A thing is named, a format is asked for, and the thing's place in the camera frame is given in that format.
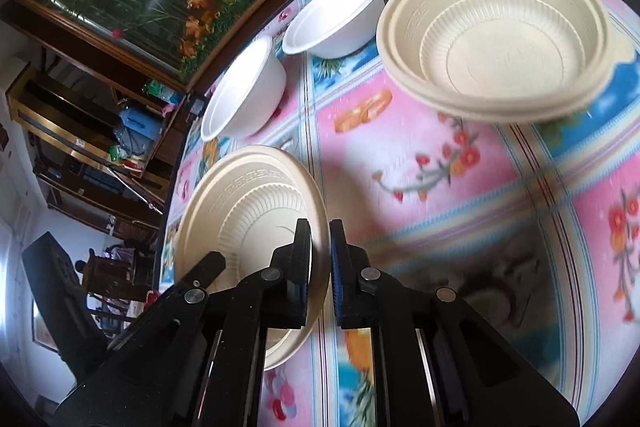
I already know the large beige ribbed bowl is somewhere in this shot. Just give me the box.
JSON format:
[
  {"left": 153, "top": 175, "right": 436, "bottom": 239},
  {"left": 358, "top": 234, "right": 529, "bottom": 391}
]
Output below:
[{"left": 376, "top": 0, "right": 636, "bottom": 124}]

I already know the framed wall picture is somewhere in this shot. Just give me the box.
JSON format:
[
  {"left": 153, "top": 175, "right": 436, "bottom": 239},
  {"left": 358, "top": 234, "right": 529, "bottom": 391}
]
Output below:
[{"left": 32, "top": 301, "right": 58, "bottom": 352}]

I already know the small white foam bowl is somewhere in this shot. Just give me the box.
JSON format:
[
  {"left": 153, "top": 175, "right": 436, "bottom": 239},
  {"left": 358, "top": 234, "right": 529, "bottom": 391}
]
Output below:
[{"left": 282, "top": 0, "right": 385, "bottom": 60}]

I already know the large white foam bowl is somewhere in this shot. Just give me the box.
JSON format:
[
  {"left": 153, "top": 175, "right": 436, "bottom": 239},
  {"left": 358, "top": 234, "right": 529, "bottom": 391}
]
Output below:
[{"left": 201, "top": 36, "right": 286, "bottom": 142}]

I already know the small beige ribbed bowl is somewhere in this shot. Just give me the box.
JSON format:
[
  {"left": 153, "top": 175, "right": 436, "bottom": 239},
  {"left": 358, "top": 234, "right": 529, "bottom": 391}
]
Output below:
[{"left": 174, "top": 145, "right": 330, "bottom": 371}]

